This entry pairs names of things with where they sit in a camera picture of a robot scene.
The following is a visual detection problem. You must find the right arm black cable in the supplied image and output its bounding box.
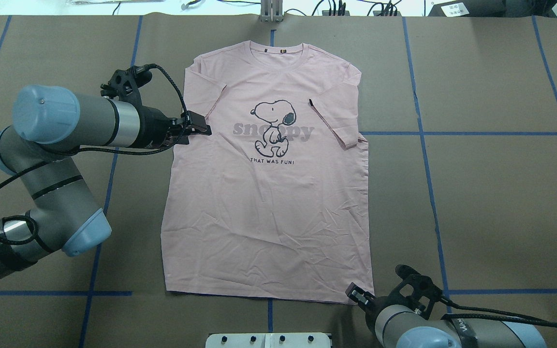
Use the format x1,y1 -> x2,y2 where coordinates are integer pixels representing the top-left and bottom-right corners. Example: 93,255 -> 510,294
441,295 -> 557,330

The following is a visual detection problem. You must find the black power box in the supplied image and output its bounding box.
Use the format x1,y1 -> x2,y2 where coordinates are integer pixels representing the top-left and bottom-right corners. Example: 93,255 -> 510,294
426,0 -> 507,18

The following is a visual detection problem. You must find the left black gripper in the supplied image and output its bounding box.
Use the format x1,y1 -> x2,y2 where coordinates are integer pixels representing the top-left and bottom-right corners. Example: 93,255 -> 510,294
138,106 -> 212,148

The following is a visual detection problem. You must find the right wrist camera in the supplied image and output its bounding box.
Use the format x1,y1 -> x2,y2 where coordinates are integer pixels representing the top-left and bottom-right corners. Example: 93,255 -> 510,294
388,264 -> 443,320

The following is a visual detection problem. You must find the pink Snoopy t-shirt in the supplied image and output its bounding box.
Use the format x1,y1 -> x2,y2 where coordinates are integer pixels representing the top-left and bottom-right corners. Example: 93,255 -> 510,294
161,41 -> 374,304

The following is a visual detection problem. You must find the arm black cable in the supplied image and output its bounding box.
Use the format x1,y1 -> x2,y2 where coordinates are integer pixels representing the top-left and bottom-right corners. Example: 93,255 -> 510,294
0,64 -> 188,246
441,295 -> 557,330

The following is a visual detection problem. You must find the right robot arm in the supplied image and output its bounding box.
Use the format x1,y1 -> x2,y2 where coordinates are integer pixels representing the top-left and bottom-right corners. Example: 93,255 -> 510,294
345,282 -> 547,348

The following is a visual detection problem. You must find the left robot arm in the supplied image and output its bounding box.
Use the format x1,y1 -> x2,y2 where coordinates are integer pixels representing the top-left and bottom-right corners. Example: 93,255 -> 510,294
0,82 -> 211,279

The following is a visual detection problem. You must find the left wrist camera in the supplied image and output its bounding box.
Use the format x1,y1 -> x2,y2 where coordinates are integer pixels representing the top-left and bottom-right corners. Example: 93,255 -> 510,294
100,64 -> 152,106

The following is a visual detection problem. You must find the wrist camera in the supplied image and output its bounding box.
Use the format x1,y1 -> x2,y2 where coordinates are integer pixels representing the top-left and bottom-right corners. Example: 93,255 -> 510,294
100,64 -> 152,106
388,264 -> 443,320

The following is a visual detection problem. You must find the aluminium frame post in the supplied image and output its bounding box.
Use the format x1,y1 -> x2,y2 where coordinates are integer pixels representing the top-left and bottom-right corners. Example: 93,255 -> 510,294
259,0 -> 284,23

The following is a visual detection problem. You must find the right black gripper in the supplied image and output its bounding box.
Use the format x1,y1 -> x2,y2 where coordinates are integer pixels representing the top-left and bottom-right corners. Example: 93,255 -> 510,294
345,282 -> 388,321

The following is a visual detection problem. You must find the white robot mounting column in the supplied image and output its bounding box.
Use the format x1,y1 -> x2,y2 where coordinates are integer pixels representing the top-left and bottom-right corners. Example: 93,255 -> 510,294
205,332 -> 334,348

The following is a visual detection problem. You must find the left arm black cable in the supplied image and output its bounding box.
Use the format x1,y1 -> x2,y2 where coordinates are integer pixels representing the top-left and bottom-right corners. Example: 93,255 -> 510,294
0,64 -> 188,246

